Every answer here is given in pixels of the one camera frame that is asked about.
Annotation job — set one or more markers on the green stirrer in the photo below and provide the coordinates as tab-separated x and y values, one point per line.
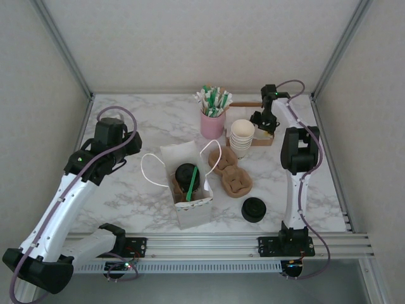
206	88
215	96
226	99
192	183

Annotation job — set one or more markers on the white paper carrier bag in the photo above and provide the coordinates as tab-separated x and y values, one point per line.
193	218

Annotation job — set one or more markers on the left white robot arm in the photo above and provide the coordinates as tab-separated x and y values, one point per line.
57	209

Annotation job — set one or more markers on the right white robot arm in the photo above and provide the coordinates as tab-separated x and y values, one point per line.
294	202

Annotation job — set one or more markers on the white napkin stack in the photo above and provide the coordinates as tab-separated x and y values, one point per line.
243	112

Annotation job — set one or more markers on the white paper cup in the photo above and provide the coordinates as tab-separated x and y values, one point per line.
242	128
240	143
240	148
240	140
240	153

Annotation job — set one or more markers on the brown cardboard tray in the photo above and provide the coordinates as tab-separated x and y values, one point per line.
243	103

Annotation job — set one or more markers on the pink holder cup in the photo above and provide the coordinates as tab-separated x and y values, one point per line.
212	126

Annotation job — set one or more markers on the circuit board with green LED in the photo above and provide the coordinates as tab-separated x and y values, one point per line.
121	265
292	265

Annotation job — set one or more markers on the aluminium table side rail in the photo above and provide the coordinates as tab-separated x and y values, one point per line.
83	120
335	177

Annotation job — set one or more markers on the aluminium frame post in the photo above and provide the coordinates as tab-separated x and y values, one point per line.
343	47
64	47

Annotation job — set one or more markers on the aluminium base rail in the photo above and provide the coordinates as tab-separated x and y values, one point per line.
202	247

